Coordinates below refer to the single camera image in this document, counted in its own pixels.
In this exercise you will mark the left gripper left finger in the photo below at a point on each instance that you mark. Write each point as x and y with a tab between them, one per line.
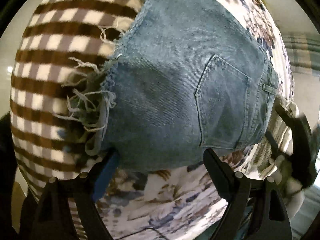
51	217

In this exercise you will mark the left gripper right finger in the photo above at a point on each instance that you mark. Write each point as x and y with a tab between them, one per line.
269	219

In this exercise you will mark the blue denim shorts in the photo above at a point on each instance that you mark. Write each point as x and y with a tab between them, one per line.
185	77

